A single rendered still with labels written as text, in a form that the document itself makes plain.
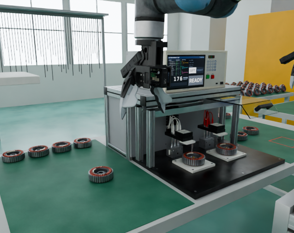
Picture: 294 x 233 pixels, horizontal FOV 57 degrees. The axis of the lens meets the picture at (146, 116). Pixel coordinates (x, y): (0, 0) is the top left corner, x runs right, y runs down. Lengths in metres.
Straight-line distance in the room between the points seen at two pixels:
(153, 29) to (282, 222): 0.52
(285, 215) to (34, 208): 0.84
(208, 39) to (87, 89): 3.99
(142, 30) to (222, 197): 0.76
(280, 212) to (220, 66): 1.04
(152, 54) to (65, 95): 7.10
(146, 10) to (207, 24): 4.72
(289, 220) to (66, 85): 7.28
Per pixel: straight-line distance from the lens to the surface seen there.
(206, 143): 1.59
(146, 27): 0.67
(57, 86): 7.63
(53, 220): 1.04
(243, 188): 1.27
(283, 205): 0.68
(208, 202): 1.12
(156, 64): 0.66
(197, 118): 1.67
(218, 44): 5.50
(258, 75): 5.25
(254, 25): 5.35
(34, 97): 7.53
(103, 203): 1.09
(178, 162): 1.36
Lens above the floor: 1.31
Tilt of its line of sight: 13 degrees down
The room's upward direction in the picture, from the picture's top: straight up
